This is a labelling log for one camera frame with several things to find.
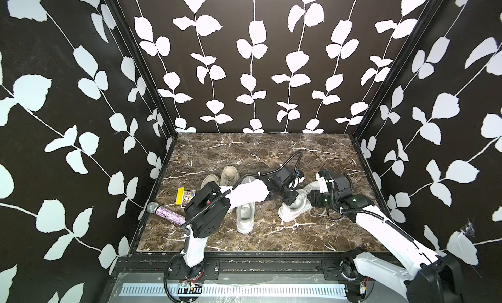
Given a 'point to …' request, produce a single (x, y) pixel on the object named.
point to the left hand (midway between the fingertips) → (297, 193)
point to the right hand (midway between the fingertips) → (309, 192)
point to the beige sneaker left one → (208, 178)
